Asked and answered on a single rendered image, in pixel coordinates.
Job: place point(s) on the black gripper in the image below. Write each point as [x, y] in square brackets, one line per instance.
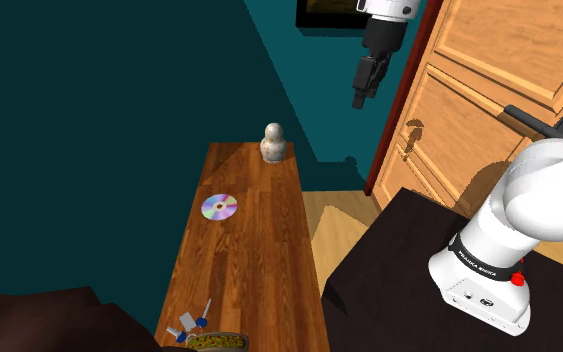
[383, 36]

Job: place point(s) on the dark brown sofa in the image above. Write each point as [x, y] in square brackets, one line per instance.
[42, 322]

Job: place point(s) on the brown wooden table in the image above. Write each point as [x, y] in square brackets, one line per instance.
[247, 263]

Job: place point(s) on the dark robot stand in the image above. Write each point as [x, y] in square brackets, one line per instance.
[388, 273]

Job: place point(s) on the light wooden door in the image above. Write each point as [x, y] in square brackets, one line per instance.
[476, 73]

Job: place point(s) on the green patterned bowl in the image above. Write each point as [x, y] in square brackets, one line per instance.
[215, 342]

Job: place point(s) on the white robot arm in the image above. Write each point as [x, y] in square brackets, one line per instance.
[486, 244]

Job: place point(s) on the white nesting doll figure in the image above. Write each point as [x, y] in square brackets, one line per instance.
[273, 144]

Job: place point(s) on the black framed wall picture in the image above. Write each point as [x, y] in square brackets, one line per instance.
[330, 14]

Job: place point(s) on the iridescent compact disc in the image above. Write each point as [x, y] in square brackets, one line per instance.
[219, 207]

